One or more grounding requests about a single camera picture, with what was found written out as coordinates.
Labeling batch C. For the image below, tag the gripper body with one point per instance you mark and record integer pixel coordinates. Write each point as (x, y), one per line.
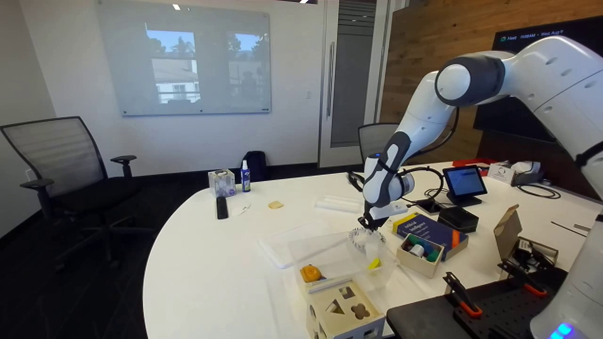
(372, 222)

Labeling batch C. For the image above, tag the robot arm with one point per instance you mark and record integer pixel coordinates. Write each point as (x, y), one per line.
(541, 84)

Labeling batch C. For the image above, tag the small yellow toy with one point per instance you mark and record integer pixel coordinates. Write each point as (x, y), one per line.
(374, 263)

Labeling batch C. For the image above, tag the clear plastic bin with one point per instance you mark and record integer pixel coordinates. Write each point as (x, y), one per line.
(330, 256)

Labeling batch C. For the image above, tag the blue book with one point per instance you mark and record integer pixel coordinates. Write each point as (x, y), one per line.
(428, 230)

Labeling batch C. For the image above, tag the beige box of toys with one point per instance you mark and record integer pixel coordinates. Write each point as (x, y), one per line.
(419, 261)

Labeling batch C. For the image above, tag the orange round toy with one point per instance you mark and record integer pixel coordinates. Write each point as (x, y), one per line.
(310, 273)

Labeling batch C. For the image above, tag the grey mesh office chair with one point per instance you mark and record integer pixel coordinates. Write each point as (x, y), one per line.
(374, 139)

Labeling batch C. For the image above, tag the small black box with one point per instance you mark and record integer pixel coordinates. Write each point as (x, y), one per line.
(458, 219)

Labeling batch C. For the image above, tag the wooden shape sorter box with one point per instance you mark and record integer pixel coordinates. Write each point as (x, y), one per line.
(344, 310)

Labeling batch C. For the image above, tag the beige sponge piece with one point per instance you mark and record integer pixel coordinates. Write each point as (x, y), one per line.
(275, 205)

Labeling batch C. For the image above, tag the black tablet on stand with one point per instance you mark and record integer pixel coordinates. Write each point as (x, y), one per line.
(465, 182)

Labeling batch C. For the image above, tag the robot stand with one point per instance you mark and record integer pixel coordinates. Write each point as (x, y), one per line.
(424, 315)

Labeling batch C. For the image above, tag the red flat item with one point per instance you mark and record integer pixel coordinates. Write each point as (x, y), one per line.
(471, 162)

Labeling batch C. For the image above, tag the black orange clamp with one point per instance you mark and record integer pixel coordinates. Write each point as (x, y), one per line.
(464, 294)
(523, 278)

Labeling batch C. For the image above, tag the black bag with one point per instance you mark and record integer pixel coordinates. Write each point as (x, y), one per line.
(256, 165)

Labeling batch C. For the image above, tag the blue spray bottle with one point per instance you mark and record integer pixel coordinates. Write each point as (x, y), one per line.
(245, 179)

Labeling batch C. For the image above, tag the small white box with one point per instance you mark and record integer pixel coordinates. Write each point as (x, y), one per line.
(500, 174)

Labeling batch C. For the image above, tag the open cardboard box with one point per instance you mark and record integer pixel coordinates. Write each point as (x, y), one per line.
(509, 230)

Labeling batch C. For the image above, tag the white door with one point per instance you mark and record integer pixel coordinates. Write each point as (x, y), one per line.
(351, 84)

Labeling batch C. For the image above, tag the black remote control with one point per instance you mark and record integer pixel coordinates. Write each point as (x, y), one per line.
(222, 208)

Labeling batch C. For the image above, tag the tissue box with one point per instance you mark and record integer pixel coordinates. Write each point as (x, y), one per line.
(221, 183)

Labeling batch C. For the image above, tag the glass whiteboard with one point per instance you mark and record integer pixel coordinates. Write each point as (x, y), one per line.
(127, 70)

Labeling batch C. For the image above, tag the black mesh office chair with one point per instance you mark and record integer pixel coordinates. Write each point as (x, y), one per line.
(61, 160)

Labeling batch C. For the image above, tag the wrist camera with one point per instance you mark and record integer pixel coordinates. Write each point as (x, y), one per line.
(388, 209)

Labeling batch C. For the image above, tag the large wall screen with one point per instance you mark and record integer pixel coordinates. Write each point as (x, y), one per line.
(509, 117)

